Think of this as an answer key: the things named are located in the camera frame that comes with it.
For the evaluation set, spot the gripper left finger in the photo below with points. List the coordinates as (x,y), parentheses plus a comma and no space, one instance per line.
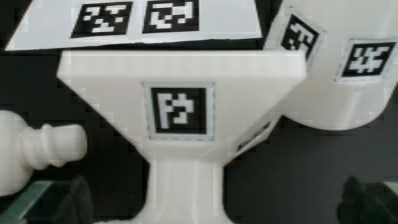
(53,203)

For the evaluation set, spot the paper sheet with markers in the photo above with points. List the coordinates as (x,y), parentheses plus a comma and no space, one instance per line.
(80,23)

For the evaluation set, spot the white lamp bulb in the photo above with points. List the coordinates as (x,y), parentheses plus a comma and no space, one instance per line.
(34,148)

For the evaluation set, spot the white lamp base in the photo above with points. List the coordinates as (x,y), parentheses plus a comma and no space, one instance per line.
(192,102)

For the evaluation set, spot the white lamp shade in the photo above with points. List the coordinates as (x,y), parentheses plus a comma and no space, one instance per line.
(343,31)

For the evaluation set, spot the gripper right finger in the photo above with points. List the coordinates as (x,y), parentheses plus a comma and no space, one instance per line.
(368,205)

